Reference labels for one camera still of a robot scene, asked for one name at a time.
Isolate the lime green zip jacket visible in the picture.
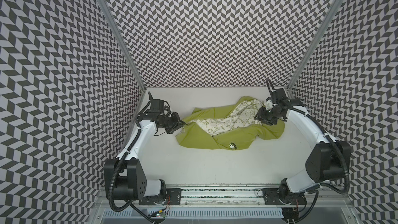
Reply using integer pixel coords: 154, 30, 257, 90
176, 96, 285, 151

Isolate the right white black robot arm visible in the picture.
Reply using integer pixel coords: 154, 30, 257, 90
255, 99, 351, 204

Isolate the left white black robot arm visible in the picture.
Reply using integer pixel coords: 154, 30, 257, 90
104, 97, 185, 201

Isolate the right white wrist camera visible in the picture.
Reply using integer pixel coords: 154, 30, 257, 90
263, 99, 274, 110

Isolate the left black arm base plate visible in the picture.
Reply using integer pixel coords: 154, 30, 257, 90
139, 188, 182, 206

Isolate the aluminium front mounting rail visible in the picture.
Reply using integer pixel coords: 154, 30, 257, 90
94, 184, 353, 208

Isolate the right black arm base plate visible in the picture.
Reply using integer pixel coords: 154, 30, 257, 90
261, 188, 307, 206

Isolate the right black corrugated cable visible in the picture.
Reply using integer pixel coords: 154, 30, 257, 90
265, 78, 351, 224

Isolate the left aluminium corner post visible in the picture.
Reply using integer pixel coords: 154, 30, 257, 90
96, 0, 146, 91

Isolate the aluminium corner post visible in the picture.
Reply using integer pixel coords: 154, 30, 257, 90
286, 0, 344, 92
96, 0, 146, 91

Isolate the right aluminium corner post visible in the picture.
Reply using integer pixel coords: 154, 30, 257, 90
286, 0, 344, 92

